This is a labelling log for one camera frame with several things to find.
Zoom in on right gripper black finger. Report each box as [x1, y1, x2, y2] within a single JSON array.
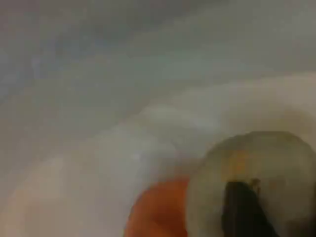
[[221, 181, 280, 237]]

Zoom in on orange with stem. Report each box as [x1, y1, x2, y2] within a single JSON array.
[[124, 177, 191, 237]]

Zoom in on white canvas bag green handles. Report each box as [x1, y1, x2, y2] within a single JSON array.
[[0, 0, 316, 237]]

